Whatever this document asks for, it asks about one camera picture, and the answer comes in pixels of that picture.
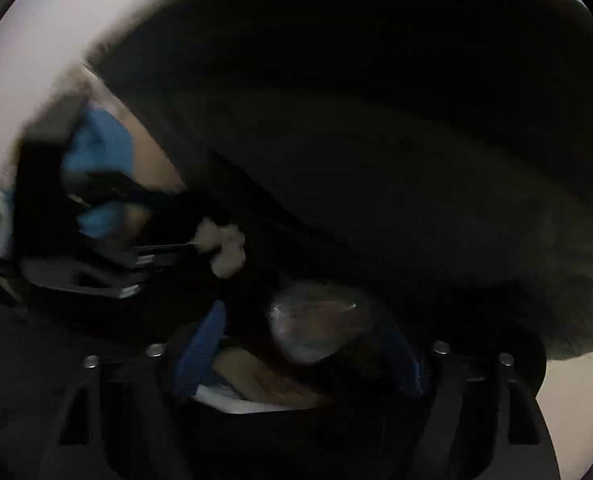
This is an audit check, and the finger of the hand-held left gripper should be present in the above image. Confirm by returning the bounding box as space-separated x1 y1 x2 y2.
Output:
16 95 138 183
69 172 202 243

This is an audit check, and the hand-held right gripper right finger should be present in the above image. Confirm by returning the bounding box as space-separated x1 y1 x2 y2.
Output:
379 307 559 480

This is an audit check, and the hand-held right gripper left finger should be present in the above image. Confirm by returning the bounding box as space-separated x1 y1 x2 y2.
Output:
51 301 227 480

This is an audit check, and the clear plastic wrapper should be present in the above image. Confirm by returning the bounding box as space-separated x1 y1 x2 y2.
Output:
268 282 377 366

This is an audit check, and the beige tissue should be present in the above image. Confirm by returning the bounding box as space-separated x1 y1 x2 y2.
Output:
195 218 247 278

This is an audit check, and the black trash bag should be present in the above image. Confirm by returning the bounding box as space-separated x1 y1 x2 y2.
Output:
89 0 593 361

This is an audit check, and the white paper scrap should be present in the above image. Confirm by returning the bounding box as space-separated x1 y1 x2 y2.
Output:
194 384 290 414

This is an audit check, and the yellow snack packet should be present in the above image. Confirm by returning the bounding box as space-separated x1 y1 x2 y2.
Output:
214 347 329 408

